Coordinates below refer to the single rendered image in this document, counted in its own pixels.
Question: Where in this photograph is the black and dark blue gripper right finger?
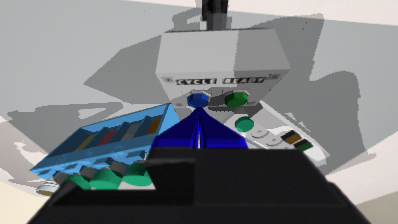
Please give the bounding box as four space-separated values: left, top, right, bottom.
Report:
199 107 249 149

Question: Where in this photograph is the blue tube rack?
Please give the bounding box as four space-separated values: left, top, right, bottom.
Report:
29 103 180 179

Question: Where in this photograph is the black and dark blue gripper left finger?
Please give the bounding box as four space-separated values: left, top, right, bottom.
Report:
150 107 199 149

